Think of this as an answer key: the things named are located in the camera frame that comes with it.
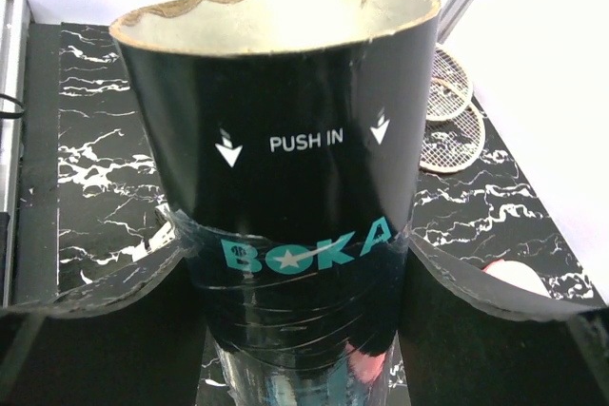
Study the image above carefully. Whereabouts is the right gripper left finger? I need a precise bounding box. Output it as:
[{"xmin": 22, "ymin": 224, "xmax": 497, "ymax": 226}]
[{"xmin": 1, "ymin": 222, "xmax": 206, "ymax": 405}]

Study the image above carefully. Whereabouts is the black shuttlecock tube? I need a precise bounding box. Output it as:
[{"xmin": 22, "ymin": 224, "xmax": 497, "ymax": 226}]
[{"xmin": 109, "ymin": 0, "xmax": 441, "ymax": 405}]

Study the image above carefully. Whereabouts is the pink badminton racket right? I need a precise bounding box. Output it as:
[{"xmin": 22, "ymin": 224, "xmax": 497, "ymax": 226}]
[{"xmin": 420, "ymin": 78, "xmax": 485, "ymax": 174}]

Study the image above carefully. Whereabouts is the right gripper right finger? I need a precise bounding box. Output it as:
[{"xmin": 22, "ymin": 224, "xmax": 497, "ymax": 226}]
[{"xmin": 399, "ymin": 234, "xmax": 608, "ymax": 405}]

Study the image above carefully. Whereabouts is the aluminium post right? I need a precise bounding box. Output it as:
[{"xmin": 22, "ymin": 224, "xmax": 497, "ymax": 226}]
[{"xmin": 1, "ymin": 0, "xmax": 31, "ymax": 306}]

